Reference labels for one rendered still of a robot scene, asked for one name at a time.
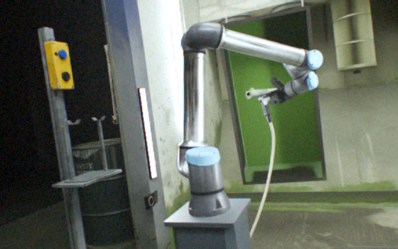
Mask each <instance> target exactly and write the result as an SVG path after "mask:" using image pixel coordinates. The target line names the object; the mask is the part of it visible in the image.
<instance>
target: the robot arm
mask: <svg viewBox="0 0 398 249"><path fill-rule="evenodd" d="M180 45H181V48H182V56H183V105H182V142H181V143H180V144H179V145H178V155H177V157H176V167H177V170H178V171H179V172H180V173H181V174H182V175H183V176H184V177H186V178H188V179H189V185H190V190H191V198H190V201H189V207H188V210H189V214H190V215H191V216H201V217H205V216H207V217H213V216H218V215H221V214H224V213H226V212H228V211H230V209H231V203H230V201H229V199H228V197H227V195H226V193H225V190H224V185H223V179H222V169H221V163H220V154H219V151H218V149H217V148H215V147H209V145H208V144H207V143H206V142H205V56H206V48H210V49H214V50H217V49H219V48H225V49H228V50H232V51H236V52H239V53H243V54H246V55H251V56H254V57H259V58H263V59H268V60H271V61H274V62H279V63H283V64H284V65H285V68H286V69H287V70H288V72H289V74H290V76H291V77H292V79H293V80H291V81H289V82H287V83H285V85H284V84H283V83H282V82H281V81H280V80H278V79H277V78H276V77H271V78H270V82H271V83H272V84H273V85H274V86H275V87H276V88H277V90H274V91H271V92H270V93H267V94H265V95H263V96H262V98H261V99H259V100H262V101H263V103H264V105H267V103H268V101H269V103H270V104H273V105H275V104H282V103H284V102H286V101H287V100H291V99H293V97H295V96H297V95H300V94H302V93H305V92H307V91H311V90H312V89H315V88H316V87H317V86H318V78H317V76H316V74H315V73H314V72H312V71H310V72H309V71H308V70H312V69H316V68H318V67H320V65H321V64H322V61H323V57H322V54H321V53H320V52H319V51H317V50H311V51H307V50H302V49H298V48H294V47H291V46H286V45H283V44H279V43H276V42H272V41H268V40H265V39H261V38H257V37H253V36H250V35H246V34H243V33H239V32H236V31H232V30H228V29H225V27H224V26H223V25H221V24H216V23H209V22H202V23H198V24H194V25H192V26H191V27H190V28H189V29H188V30H186V31H185V32H184V33H183V35H182V37H181V40H180ZM274 103H275V104H274Z"/></svg>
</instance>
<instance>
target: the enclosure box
mask: <svg viewBox="0 0 398 249"><path fill-rule="evenodd" d="M303 10H304V11H305V12H304V13H303ZM221 25H223V26H224V27H225V29H228V30H232V31H236V32H239V33H243V34H246V35H250V36H253V37H257V38H261V39H265V40H268V41H271V42H276V43H279V44H283V45H286V46H291V47H294V48H298V49H302V50H307V51H311V50H314V49H313V41H312V21H311V14H310V5H308V6H302V7H299V8H292V9H289V10H283V11H279V12H273V13H269V14H266V15H259V16H255V17H250V18H246V19H242V20H240V21H234V22H230V23H226V24H221ZM227 26H228V27H227ZM220 53H221V57H222V65H223V70H224V74H225V81H226V85H227V93H228V98H229V105H230V109H231V116H232V121H233V126H234V138H235V141H236V148H237V153H238V161H239V165H240V173H241V177H242V181H243V185H254V184H266V183H267V179H268V175H269V167H270V163H271V157H272V130H271V127H270V124H269V123H268V121H267V118H266V116H265V114H264V111H263V107H262V105H261V102H258V101H259V100H258V98H255V99H247V96H246V92H248V91H249V88H254V90H257V89H275V88H276V87H275V86H274V85H273V84H272V83H271V82H270V78H271V77H276V78H277V79H278V80H280V81H281V82H282V83H283V84H284V85H285V83H287V82H289V81H291V80H293V79H292V77H291V76H290V74H289V72H288V70H287V69H286V68H285V65H284V64H283V63H279V62H274V61H271V60H268V59H263V58H259V57H254V56H251V55H246V54H243V53H239V52H236V51H232V50H228V49H225V48H220ZM274 104H275V103H274ZM268 105H269V107H270V111H271V113H272V114H271V116H272V120H273V122H272V124H273V127H274V133H275V151H274V162H273V167H272V175H271V178H270V182H269V183H298V182H310V181H326V180H327V176H326V169H325V156H324V149H323V136H322V129H321V116H320V108H319V96H318V89H317V87H316V88H315V89H312V90H311V91H307V92H305V93H302V94H300V95H297V96H295V97H293V99H291V100H287V101H286V102H284V103H282V104H275V105H273V104H270V103H269V101H268Z"/></svg>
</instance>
